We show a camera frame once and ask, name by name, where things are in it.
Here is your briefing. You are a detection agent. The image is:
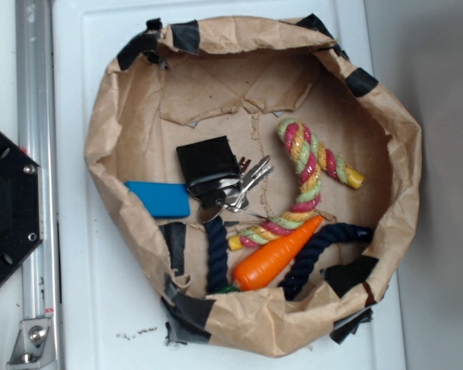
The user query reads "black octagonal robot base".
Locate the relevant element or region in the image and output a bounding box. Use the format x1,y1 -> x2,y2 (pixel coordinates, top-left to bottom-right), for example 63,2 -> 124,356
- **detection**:
0,131 -> 42,287

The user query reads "black leather key pouch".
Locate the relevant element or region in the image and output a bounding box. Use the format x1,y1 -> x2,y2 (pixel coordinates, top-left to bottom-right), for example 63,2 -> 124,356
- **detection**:
176,136 -> 240,197

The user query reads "blue rectangular block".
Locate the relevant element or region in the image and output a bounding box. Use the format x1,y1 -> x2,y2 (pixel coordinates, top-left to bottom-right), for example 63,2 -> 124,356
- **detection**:
125,181 -> 191,218

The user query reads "orange plastic toy carrot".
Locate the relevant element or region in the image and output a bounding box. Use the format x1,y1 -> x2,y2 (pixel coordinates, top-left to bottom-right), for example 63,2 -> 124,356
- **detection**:
218,215 -> 324,293

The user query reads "brown paper bag bin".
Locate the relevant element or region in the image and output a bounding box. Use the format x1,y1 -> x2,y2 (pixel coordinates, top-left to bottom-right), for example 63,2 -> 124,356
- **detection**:
84,16 -> 422,357

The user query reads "multicolored braided rope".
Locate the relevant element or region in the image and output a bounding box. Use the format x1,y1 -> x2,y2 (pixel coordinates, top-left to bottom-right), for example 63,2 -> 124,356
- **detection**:
228,118 -> 365,251

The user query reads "dark navy rope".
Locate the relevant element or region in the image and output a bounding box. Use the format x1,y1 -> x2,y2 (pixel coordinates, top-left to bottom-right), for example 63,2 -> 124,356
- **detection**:
204,217 -> 374,301

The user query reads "metal corner bracket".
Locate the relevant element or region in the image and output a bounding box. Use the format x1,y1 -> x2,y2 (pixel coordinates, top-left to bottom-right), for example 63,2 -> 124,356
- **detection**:
6,318 -> 56,369

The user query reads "aluminium extrusion rail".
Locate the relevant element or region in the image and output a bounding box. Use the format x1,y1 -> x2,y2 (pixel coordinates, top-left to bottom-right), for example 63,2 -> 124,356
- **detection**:
15,0 -> 63,321

